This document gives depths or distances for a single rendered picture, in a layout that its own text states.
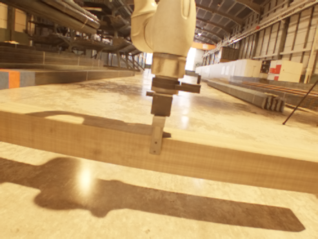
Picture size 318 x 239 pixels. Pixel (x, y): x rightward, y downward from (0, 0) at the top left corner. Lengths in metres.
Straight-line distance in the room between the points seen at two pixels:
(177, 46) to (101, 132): 0.29
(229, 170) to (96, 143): 0.36
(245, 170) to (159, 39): 0.40
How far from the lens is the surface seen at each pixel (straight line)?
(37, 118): 0.64
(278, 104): 3.78
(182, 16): 0.52
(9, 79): 2.39
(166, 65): 0.51
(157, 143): 0.52
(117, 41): 10.27
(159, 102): 0.49
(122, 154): 0.56
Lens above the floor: 0.36
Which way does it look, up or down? 13 degrees down
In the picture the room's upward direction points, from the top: 9 degrees clockwise
